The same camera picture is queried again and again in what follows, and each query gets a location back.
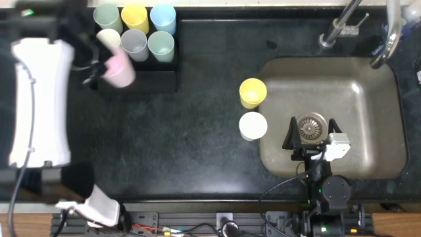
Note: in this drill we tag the black tray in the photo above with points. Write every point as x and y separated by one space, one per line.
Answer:
158 79

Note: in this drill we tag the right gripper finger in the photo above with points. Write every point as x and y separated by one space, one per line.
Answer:
333 126
292 138

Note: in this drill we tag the green cup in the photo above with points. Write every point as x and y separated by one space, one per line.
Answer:
108 17
161 46

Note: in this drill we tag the steel sink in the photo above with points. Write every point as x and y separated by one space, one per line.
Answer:
361 115

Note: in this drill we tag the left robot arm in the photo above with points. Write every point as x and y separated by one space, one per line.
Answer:
42 98

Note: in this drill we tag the blue cup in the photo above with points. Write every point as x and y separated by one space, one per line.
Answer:
162 18

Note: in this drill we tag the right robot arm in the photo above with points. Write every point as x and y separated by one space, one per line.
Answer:
335 191

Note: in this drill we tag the cream cup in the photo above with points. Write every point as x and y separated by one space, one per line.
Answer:
108 37

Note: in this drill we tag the white cup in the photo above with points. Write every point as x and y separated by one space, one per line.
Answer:
253 126

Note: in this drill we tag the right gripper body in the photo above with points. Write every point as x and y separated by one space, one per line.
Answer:
301 154

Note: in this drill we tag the yellow cup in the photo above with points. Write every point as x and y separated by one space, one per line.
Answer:
135 18
253 93

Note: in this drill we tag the mounting rail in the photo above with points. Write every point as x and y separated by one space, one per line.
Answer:
190 220

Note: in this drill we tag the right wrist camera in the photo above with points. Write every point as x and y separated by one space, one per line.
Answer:
337 146

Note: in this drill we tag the grey cup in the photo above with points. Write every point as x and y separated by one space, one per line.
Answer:
134 42

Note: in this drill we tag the steel tap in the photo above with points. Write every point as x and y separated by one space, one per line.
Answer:
329 37

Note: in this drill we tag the pink cup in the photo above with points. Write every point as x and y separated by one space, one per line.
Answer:
120 70

